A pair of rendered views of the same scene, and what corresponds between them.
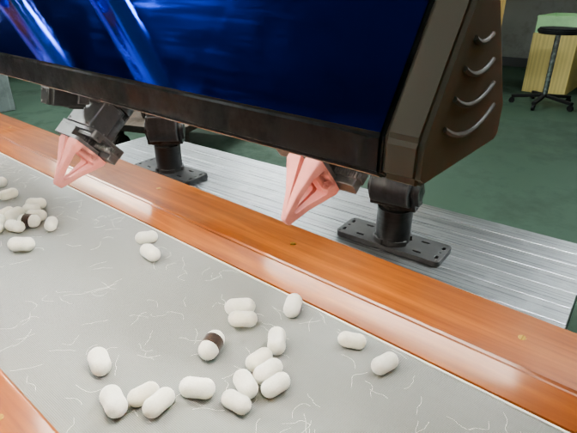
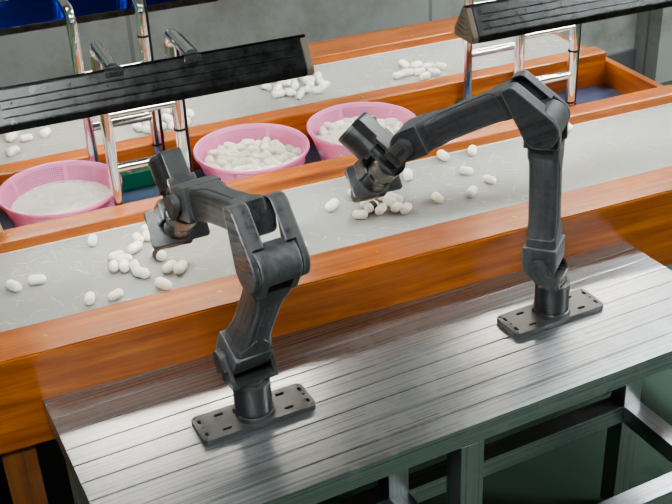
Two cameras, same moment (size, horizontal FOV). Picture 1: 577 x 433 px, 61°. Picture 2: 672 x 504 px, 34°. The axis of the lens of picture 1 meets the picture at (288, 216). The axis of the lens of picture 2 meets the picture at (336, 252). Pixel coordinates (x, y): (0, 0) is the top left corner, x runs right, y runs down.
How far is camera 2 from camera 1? 2.22 m
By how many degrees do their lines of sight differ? 98
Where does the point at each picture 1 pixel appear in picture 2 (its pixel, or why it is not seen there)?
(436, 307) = (97, 319)
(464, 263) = (181, 444)
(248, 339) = (157, 270)
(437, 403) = (56, 309)
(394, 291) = (125, 311)
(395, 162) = not seen: outside the picture
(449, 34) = not seen: outside the picture
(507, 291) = (124, 445)
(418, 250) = (218, 417)
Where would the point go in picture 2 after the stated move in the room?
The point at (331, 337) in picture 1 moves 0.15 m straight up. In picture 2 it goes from (130, 294) to (118, 223)
